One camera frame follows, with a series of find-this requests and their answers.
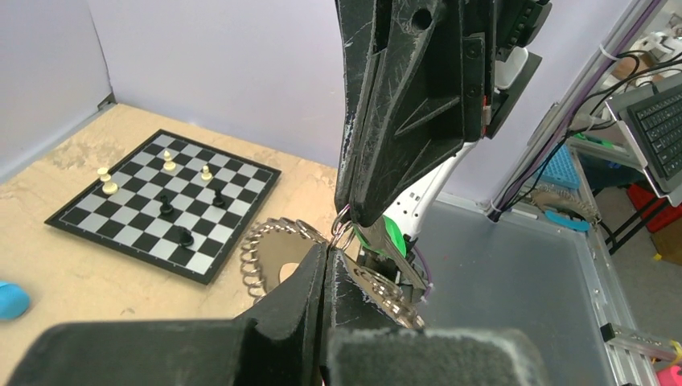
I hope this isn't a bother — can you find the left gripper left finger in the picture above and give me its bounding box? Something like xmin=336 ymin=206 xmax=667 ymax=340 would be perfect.
xmin=9 ymin=244 xmax=327 ymax=385

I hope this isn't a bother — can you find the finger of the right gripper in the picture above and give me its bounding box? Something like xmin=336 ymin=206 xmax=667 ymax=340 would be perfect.
xmin=361 ymin=1 xmax=477 ymax=212
xmin=334 ymin=1 xmax=393 ymax=219

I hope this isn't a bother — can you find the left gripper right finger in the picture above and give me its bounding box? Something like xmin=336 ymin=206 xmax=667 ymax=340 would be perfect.
xmin=326 ymin=248 xmax=549 ymax=385

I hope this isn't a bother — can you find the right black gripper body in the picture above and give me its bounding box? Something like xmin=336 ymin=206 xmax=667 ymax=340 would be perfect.
xmin=463 ymin=1 xmax=552 ymax=140

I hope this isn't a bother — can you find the metal disc with keyrings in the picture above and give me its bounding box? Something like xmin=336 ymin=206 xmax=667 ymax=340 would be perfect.
xmin=240 ymin=217 xmax=424 ymax=328

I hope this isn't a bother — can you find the silver key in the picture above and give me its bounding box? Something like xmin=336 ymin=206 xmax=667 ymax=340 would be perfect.
xmin=353 ymin=215 xmax=426 ymax=291

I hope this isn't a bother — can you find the green key tag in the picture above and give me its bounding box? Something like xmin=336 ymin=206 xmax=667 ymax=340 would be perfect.
xmin=352 ymin=215 xmax=407 ymax=259

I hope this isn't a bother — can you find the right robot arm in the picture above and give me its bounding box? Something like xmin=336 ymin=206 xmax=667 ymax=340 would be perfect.
xmin=335 ymin=0 xmax=552 ymax=239

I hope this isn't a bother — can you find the black chess piece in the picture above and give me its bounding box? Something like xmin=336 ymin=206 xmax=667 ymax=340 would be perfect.
xmin=159 ymin=195 xmax=175 ymax=216
xmin=212 ymin=189 xmax=225 ymax=207
xmin=177 ymin=226 xmax=194 ymax=248

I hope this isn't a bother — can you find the blue tray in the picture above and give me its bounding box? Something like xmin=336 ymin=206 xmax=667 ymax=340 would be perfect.
xmin=540 ymin=145 xmax=581 ymax=190

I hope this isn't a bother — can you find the black white chessboard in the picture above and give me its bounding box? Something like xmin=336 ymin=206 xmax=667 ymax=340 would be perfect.
xmin=45 ymin=129 xmax=281 ymax=285

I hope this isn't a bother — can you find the white chess piece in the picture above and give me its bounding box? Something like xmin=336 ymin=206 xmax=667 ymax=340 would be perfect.
xmin=200 ymin=165 xmax=213 ymax=182
xmin=162 ymin=150 xmax=176 ymax=171

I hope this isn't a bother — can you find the laptop keyboard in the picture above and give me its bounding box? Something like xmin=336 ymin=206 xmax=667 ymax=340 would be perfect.
xmin=606 ymin=74 xmax=681 ymax=207

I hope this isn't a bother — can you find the white chess pawn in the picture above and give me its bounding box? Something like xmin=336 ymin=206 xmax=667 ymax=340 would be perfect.
xmin=97 ymin=167 xmax=118 ymax=195

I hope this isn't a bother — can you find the blue cylinder tube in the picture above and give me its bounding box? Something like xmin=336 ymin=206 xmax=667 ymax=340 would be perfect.
xmin=0 ymin=281 xmax=31 ymax=320

